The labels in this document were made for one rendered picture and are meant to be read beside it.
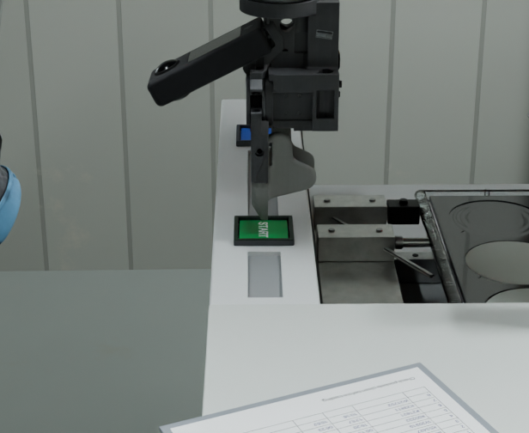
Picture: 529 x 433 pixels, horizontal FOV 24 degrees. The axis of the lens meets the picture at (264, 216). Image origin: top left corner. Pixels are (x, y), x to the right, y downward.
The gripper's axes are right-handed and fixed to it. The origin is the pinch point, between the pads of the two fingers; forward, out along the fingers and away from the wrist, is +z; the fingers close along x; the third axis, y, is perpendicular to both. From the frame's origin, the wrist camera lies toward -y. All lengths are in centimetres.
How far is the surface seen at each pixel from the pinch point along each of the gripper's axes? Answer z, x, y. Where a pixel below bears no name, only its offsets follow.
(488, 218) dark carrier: 9.0, 17.1, 25.2
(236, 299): 2.9, -13.2, -1.8
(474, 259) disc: 8.9, 6.7, 22.0
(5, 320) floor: 99, 160, -60
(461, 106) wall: 55, 189, 52
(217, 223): 2.9, 2.4, -3.7
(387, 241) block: 8.6, 10.4, 13.6
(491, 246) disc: 8.9, 9.7, 24.3
